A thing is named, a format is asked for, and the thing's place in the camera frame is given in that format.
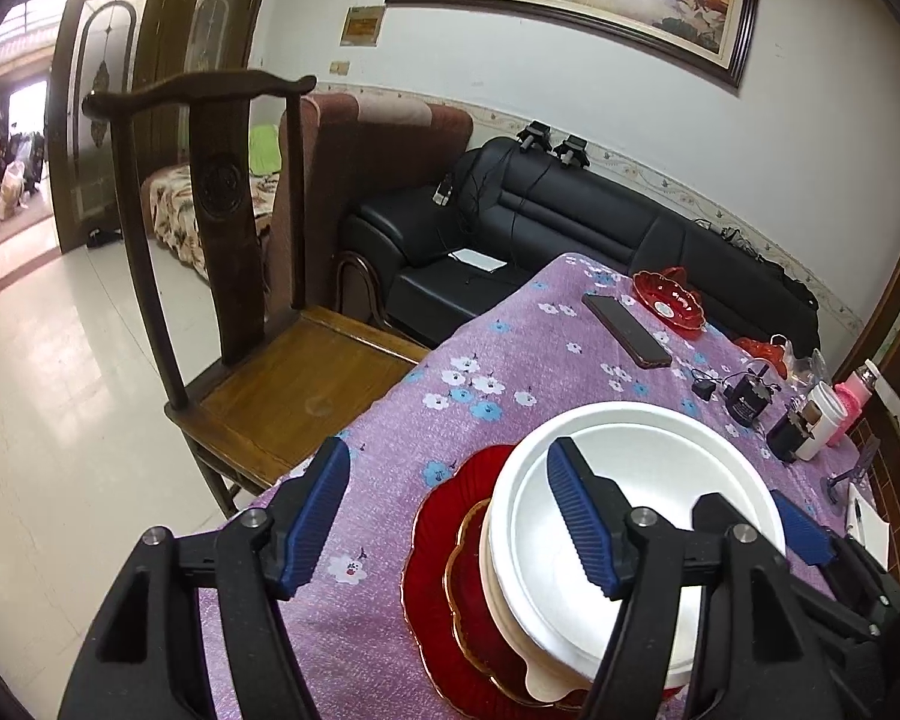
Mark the purple phone stand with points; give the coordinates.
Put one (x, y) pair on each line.
(854, 474)

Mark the red plastic bag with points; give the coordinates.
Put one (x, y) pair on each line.
(765, 351)

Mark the dark wooden chair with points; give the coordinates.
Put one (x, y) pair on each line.
(285, 380)

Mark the small framed certificate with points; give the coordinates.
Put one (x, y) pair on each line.
(362, 26)

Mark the pink water bottle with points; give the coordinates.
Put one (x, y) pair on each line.
(854, 393)

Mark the black device with cable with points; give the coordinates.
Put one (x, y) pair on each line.
(747, 394)

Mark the white plastic jar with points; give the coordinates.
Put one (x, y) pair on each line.
(824, 412)

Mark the black leather sofa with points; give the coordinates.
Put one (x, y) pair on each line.
(526, 209)

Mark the black gripper on sofa right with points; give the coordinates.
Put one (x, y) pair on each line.
(572, 153)

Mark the black power adapter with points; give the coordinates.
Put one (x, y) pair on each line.
(704, 388)

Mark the white paper on sofa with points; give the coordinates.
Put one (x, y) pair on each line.
(477, 260)

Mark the cream plastic bowl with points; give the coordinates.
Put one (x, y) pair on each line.
(544, 678)

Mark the floral patterned bed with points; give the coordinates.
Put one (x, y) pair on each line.
(167, 204)

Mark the black smartphone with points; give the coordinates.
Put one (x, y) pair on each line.
(642, 347)

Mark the large red scalloped plate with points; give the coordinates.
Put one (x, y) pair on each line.
(424, 602)

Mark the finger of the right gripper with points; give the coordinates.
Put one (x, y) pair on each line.
(808, 539)

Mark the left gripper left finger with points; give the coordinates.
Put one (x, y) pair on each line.
(261, 560)

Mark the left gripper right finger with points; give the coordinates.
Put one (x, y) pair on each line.
(636, 558)

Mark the purple floral tablecloth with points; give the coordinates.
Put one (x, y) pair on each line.
(535, 355)

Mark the wooden glass door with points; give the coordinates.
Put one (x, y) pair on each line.
(120, 46)

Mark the black gripper on sofa left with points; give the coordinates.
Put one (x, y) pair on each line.
(535, 136)

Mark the small red plate far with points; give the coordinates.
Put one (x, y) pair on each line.
(669, 297)

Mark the white notebook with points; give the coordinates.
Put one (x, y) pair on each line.
(877, 529)

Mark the black cylindrical container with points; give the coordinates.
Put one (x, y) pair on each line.
(788, 435)

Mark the black gripper on sofa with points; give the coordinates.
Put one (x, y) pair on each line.
(572, 153)
(535, 136)

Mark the brown armchair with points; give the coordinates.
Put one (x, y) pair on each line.
(354, 147)

